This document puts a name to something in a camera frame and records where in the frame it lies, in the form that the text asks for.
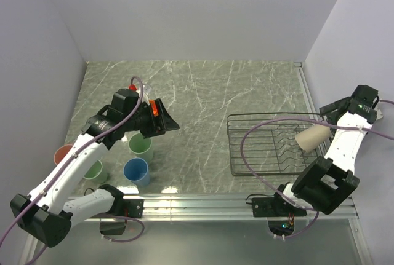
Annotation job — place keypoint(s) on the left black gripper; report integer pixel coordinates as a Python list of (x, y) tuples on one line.
[(158, 125)]

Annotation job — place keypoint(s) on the pale green plastic cup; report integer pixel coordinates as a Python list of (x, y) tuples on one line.
[(141, 147)]

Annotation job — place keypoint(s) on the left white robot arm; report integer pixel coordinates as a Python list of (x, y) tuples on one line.
[(46, 213)]

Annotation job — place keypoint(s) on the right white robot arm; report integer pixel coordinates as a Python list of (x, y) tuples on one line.
[(330, 179)]

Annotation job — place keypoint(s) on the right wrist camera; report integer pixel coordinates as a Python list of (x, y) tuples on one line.
[(379, 113)]

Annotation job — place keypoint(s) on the blue plastic cup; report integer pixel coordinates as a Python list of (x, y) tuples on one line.
[(136, 171)]

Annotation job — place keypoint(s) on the aluminium mounting rail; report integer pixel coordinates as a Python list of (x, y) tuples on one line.
[(192, 207)]

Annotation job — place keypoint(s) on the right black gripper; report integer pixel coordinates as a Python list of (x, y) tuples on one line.
[(327, 110)]

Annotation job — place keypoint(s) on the salmon plastic cup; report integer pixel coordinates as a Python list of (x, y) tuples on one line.
[(61, 153)]

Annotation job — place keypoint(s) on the orange mug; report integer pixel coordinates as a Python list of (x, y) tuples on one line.
[(154, 108)]

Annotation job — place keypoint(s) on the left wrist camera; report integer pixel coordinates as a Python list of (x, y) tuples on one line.
[(146, 91)]

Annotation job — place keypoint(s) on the black wire dish rack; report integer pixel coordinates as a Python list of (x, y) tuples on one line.
[(267, 141)]

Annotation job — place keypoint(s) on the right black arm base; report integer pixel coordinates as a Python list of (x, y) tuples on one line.
[(275, 207)]

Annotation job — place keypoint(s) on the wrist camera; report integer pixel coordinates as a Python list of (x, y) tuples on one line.
[(379, 113), (146, 91)]

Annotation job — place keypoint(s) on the light green plastic cup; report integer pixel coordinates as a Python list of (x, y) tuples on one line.
[(97, 173)]

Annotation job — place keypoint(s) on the beige plastic cup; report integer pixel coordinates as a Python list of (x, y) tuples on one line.
[(312, 137)]

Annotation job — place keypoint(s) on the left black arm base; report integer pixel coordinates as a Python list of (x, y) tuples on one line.
[(115, 221)]

